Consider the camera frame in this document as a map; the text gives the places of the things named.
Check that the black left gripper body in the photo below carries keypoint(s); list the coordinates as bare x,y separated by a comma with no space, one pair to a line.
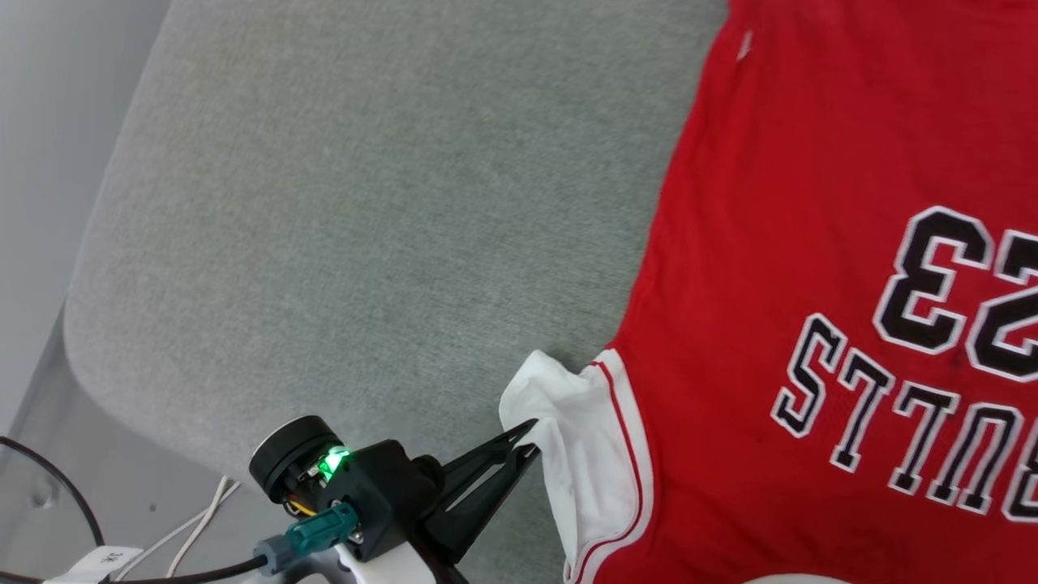
385,487

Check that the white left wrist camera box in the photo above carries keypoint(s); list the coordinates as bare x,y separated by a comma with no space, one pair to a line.
389,569

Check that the white paper label tag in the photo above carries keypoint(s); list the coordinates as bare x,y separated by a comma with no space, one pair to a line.
93,565

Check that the red basketball jersey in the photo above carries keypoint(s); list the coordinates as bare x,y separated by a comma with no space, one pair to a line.
770,284

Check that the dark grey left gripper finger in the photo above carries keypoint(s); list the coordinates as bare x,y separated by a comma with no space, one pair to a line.
486,507
486,458

